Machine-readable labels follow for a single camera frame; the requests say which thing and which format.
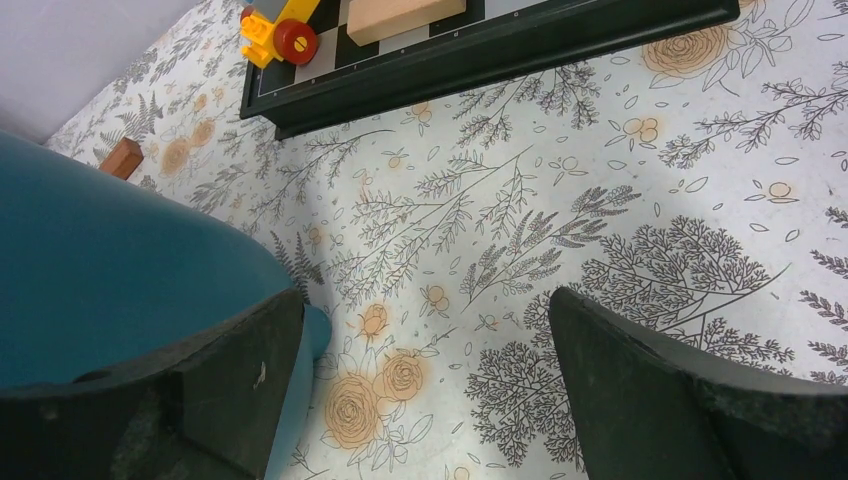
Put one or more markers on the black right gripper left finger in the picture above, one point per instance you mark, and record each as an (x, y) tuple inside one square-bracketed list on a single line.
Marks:
[(206, 407)]

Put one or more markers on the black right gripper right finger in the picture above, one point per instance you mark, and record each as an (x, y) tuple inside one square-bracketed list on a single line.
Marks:
[(646, 406)]

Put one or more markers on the teal plastic trash bin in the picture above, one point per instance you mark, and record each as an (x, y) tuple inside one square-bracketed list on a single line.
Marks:
[(96, 271)]

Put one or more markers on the brown wooden block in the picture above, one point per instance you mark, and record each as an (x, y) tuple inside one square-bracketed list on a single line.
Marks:
[(123, 160)]

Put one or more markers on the black chess board box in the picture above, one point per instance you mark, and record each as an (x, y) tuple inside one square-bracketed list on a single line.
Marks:
[(490, 41)]

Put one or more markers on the colourful toy block vehicle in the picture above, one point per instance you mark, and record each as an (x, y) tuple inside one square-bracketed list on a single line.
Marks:
[(278, 30)]

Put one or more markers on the light wooden block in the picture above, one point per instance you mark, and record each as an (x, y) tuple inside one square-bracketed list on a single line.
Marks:
[(370, 21)]

